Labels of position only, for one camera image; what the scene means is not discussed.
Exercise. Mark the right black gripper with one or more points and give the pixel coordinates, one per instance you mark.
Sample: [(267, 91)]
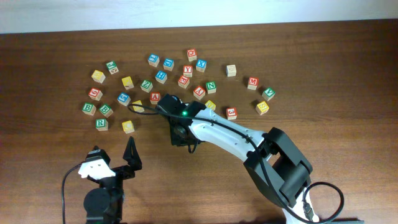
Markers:
[(176, 139)]

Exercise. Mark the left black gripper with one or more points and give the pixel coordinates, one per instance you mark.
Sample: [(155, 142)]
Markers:
[(127, 172)]

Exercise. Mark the yellow letter C block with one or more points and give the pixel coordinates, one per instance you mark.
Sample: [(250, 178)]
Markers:
[(128, 127)]

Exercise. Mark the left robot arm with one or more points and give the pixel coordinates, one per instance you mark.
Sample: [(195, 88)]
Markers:
[(104, 204)]

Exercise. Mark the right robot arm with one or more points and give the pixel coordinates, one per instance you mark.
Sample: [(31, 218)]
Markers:
[(277, 167)]

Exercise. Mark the green letter R block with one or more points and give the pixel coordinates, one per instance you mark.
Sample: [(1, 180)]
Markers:
[(101, 124)]

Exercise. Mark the yellow block centre right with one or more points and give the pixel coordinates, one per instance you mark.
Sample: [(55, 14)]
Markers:
[(209, 104)]

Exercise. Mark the green letter B block right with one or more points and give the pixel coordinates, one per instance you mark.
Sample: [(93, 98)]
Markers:
[(106, 110)]

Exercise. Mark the green letter b block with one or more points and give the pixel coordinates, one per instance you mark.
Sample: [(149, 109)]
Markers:
[(89, 108), (106, 110)]

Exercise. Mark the red letter Y block lower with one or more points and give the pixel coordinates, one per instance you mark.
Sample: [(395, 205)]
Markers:
[(199, 92)]

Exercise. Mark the red letter y block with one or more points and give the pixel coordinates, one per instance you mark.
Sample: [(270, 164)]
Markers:
[(187, 70), (199, 92)]

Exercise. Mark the red letter A block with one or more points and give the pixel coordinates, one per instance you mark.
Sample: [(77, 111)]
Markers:
[(155, 97)]

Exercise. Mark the yellow block middle left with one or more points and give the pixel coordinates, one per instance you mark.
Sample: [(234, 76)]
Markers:
[(137, 106)]

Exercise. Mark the green letter B block left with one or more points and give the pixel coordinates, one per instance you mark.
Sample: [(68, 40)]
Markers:
[(89, 108)]

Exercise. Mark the red letter E block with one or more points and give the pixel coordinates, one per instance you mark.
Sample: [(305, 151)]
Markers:
[(183, 82)]

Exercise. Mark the blue number 5 block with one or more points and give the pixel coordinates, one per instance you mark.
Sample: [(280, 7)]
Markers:
[(124, 99)]

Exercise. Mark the red number 3 block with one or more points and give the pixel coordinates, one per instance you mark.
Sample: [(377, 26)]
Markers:
[(231, 113)]

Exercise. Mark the green letter N block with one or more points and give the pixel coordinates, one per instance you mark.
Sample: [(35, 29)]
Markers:
[(211, 87)]

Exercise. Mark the green letter Z block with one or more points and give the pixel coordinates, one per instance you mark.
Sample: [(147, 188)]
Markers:
[(146, 86)]

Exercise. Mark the red number 9 block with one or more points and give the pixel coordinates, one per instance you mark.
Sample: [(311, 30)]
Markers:
[(95, 94)]

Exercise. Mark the blue letter H block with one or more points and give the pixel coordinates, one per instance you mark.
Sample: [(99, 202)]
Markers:
[(161, 77)]

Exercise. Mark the red letter Y block upper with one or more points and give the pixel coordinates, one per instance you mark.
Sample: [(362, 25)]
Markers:
[(187, 70)]

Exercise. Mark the yellow block upper middle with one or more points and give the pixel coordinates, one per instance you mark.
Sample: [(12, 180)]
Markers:
[(128, 82)]

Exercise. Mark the blue letter D block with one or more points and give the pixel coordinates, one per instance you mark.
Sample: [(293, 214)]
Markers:
[(168, 64)]

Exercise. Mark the blue letter X block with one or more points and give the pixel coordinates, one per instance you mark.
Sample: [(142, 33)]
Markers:
[(201, 65)]

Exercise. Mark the yellow block far left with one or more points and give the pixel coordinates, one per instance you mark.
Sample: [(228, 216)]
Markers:
[(98, 76)]

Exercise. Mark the red letter C block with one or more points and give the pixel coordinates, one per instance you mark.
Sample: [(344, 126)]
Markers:
[(191, 55)]

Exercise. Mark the plain wooden block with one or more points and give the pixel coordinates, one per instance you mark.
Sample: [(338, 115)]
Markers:
[(231, 70)]

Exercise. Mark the green letter J block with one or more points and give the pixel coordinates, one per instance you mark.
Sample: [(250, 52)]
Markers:
[(112, 67)]

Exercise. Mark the yellow letter S block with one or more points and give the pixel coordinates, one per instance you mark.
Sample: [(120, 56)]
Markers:
[(262, 108)]

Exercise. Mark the red letter M block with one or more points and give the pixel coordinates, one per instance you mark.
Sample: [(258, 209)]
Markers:
[(253, 83)]

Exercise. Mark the green letter V block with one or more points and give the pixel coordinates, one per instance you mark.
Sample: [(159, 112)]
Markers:
[(268, 94)]

